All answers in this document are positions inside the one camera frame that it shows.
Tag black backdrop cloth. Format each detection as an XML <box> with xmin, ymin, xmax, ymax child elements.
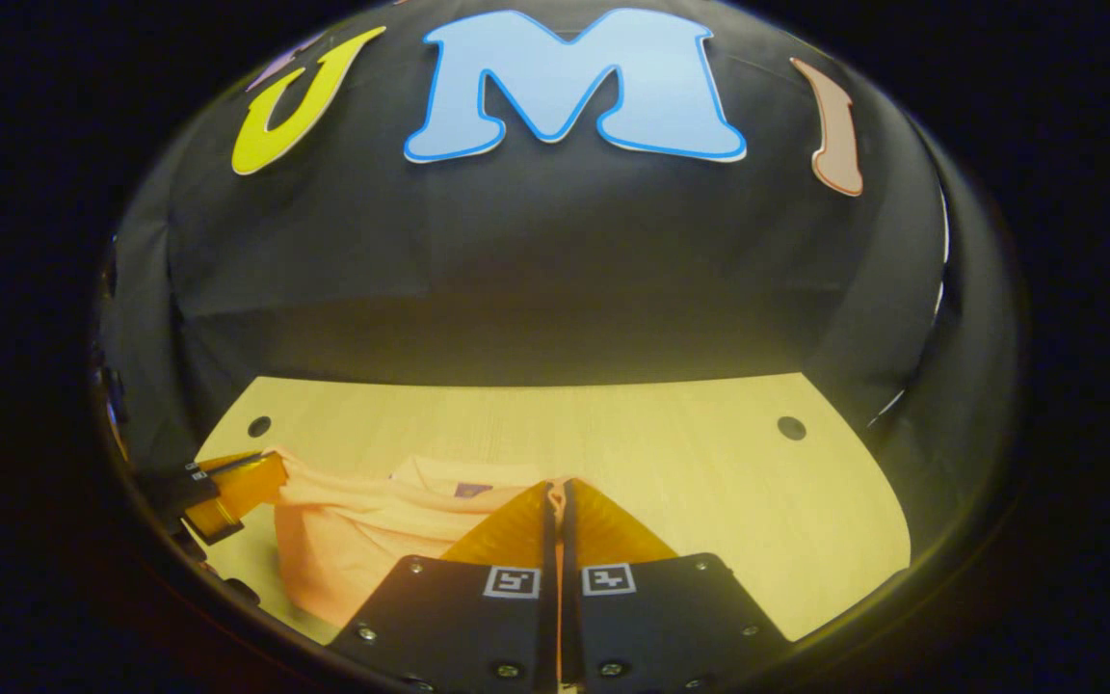
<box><xmin>92</xmin><ymin>0</ymin><xmax>1023</xmax><ymax>468</ymax></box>

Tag orange T-shirt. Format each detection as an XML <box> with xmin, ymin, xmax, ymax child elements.
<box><xmin>271</xmin><ymin>446</ymin><xmax>577</xmax><ymax>694</ymax></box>

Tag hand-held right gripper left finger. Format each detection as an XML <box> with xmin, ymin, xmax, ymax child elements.
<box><xmin>329</xmin><ymin>480</ymin><xmax>559</xmax><ymax>694</ymax></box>

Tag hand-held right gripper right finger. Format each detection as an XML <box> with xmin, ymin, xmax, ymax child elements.
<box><xmin>560</xmin><ymin>477</ymin><xmax>793</xmax><ymax>694</ymax></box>

